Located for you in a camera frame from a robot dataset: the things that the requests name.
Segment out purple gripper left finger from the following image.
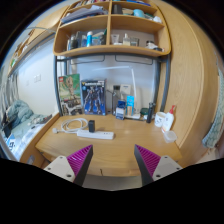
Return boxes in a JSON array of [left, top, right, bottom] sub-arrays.
[[44, 145, 93, 186]]

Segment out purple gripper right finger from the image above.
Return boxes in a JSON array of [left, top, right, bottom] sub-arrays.
[[134, 145, 182, 186]]

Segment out black charger plug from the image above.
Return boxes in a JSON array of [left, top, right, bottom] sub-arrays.
[[88, 120, 95, 132]]

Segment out white power strip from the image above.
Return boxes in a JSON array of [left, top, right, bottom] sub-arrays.
[[77, 130, 114, 140]]

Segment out clear plastic cup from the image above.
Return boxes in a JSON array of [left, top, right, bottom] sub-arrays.
[[164, 131, 177, 143]]

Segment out wooden desk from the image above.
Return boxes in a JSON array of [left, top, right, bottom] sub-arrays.
[[36, 114, 182, 176]]

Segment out white red-capped pump bottle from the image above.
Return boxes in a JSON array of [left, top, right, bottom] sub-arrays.
[[161, 106, 175, 133]]

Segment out white mug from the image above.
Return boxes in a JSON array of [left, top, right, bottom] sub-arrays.
[[154, 112, 166, 127]]

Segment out white desk lamp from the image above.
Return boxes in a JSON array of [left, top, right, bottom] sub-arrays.
[[92, 65, 142, 120]]

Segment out black cylindrical bottle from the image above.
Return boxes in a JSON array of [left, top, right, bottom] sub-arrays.
[[146, 102, 156, 123]]

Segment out small blue box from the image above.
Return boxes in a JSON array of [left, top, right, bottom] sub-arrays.
[[115, 100, 126, 120]]

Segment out bed with green blanket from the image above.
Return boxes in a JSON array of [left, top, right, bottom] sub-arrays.
[[0, 74, 54, 161]]

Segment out light blue carton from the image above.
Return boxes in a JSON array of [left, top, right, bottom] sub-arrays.
[[126, 96, 134, 116]]

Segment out green Groot toy box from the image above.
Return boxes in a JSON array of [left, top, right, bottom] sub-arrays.
[[58, 74, 82, 116]]

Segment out blue robot model box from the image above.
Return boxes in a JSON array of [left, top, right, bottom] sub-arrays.
[[81, 79, 106, 115]]

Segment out wooden wardrobe side panel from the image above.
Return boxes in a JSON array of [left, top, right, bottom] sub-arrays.
[[156, 0, 219, 167]]

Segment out blue white spray can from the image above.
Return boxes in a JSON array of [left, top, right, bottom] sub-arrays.
[[86, 31, 93, 47]]

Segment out white coiled cable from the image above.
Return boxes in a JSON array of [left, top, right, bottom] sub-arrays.
[[51, 117, 89, 135]]

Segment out white wall socket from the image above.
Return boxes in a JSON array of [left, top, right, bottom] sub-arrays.
[[113, 84, 131, 99]]

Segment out wooden wall shelf unit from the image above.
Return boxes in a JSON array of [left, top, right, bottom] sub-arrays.
[[53, 0, 171, 57]]

